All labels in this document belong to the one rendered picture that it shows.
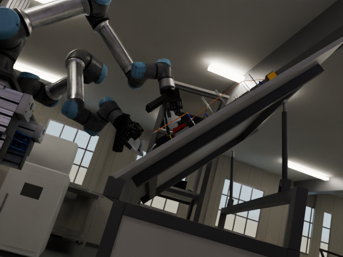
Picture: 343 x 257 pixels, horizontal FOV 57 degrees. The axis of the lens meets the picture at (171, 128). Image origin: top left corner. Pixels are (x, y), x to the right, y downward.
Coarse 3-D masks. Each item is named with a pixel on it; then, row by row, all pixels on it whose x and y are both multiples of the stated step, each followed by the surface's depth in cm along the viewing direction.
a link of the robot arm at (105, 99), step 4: (100, 100) 148; (104, 100) 147; (108, 100) 147; (112, 100) 148; (100, 104) 148; (104, 104) 146; (108, 104) 145; (112, 104) 146; (116, 104) 148; (100, 108) 147; (104, 108) 146; (108, 108) 144; (112, 108) 144; (116, 108) 144; (100, 112) 146; (104, 112) 145; (108, 112) 144; (104, 116) 146; (108, 116) 144; (108, 120) 148
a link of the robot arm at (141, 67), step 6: (132, 66) 144; (138, 66) 141; (144, 66) 142; (150, 66) 144; (156, 66) 145; (132, 72) 144; (138, 72) 142; (144, 72) 142; (150, 72) 144; (156, 72) 145; (138, 78) 145; (144, 78) 145; (150, 78) 146
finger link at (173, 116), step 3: (171, 111) 140; (171, 114) 139; (174, 114) 139; (168, 117) 136; (171, 117) 138; (174, 117) 138; (177, 117) 138; (180, 117) 138; (168, 120) 136; (171, 120) 136; (177, 120) 137; (171, 123) 136; (168, 126) 136; (171, 126) 136; (171, 129) 136
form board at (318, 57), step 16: (336, 48) 128; (304, 64) 117; (320, 64) 140; (272, 80) 115; (288, 80) 128; (256, 96) 117; (224, 112) 110; (192, 128) 107; (208, 128) 118; (240, 128) 181; (176, 144) 109; (208, 144) 160; (224, 144) 207; (144, 160) 103; (192, 160) 181; (128, 176) 110; (160, 176) 161; (144, 192) 183
